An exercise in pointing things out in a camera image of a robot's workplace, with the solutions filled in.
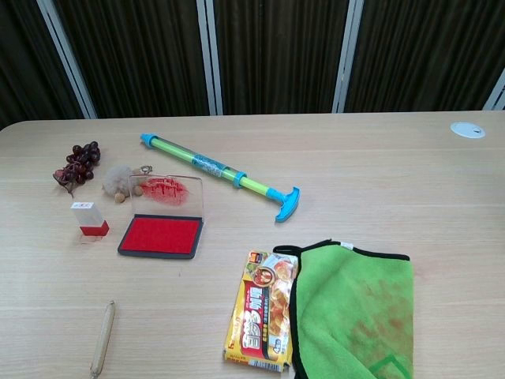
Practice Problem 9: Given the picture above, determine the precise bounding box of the white red stamp block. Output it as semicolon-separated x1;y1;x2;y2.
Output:
70;201;110;245

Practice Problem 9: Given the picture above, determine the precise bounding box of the red rectangular box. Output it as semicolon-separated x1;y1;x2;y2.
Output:
117;174;205;261

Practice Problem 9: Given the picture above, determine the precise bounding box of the green blue water pump toy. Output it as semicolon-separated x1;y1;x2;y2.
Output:
140;132;302;224

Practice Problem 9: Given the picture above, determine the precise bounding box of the yellow curry food box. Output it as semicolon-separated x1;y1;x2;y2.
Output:
223;248;301;373

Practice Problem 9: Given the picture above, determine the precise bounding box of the green microfiber cloth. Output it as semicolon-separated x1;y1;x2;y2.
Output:
272;238;416;379

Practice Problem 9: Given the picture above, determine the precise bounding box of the dark red grape bunch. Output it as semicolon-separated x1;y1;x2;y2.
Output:
54;141;102;196

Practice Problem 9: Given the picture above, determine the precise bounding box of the fluffy beige keychain toy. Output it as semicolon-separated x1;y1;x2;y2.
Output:
102;164;153;205

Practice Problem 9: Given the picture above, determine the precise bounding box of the white cable grommet cap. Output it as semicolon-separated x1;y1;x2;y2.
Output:
450;121;486;140

